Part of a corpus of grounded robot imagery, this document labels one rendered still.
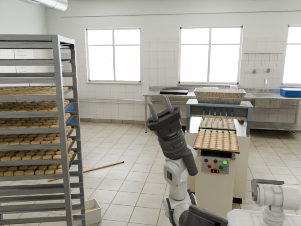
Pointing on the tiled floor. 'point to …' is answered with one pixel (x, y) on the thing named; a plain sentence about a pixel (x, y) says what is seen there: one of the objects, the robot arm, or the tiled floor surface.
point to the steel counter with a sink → (273, 95)
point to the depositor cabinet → (238, 187)
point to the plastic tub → (89, 212)
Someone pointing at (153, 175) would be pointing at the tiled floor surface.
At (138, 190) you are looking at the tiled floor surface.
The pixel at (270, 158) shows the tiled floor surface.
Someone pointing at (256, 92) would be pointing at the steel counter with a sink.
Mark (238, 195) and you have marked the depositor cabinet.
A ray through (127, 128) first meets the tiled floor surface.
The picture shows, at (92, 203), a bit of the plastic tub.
